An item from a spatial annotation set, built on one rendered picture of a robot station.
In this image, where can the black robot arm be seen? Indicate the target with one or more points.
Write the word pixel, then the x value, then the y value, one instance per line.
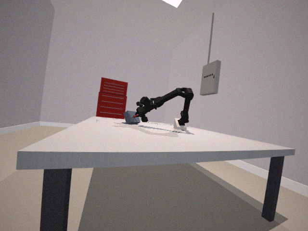
pixel 159 101

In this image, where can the grey sloped panel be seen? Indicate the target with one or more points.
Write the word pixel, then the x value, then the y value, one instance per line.
pixel 130 119

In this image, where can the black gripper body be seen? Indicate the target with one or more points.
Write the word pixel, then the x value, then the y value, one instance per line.
pixel 144 118

